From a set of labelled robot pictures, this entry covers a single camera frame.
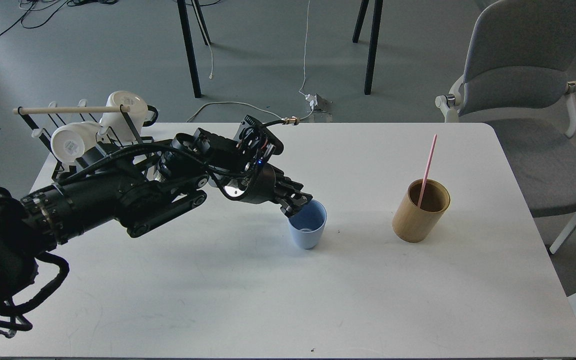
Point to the white power adapter plug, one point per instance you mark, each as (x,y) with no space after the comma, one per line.
(317,103)

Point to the white mug on rack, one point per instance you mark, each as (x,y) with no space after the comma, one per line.
(126,126)

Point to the pink chopstick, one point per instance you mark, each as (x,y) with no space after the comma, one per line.
(427,171)

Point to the black table legs left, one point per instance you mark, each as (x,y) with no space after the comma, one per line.
(188,40)

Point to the bamboo cylinder holder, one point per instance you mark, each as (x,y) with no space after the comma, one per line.
(418,213)

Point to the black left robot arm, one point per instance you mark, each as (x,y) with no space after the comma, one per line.
(142,186)

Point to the blue plastic cup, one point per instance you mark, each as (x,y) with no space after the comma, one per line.
(307,226)

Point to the black wire cup rack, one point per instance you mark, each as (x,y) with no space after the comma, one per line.
(41,132)

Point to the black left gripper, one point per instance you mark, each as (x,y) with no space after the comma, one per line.
(270,185)

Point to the grey office chair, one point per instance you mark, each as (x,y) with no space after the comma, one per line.
(518,58)

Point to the black table legs right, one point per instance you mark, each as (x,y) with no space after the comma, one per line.
(373,40)

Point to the black table legs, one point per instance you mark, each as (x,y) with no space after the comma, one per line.
(188,40)
(373,40)

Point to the white mug lying sideways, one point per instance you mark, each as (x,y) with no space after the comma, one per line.
(72,140)

